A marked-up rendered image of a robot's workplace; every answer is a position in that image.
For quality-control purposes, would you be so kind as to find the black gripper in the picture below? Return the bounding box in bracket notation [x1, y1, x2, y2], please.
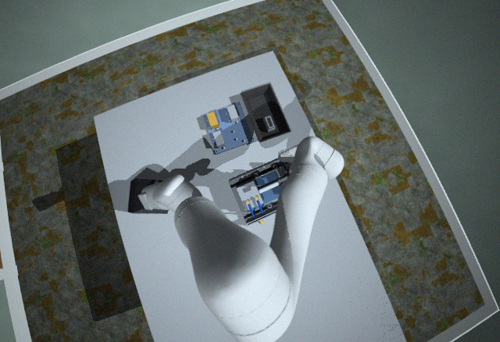
[277, 165, 290, 185]

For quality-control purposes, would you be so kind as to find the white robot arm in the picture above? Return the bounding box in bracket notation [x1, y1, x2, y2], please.
[138, 136, 344, 342]

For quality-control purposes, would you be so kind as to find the brass-yellow block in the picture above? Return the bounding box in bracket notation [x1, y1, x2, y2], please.
[207, 112, 219, 129]

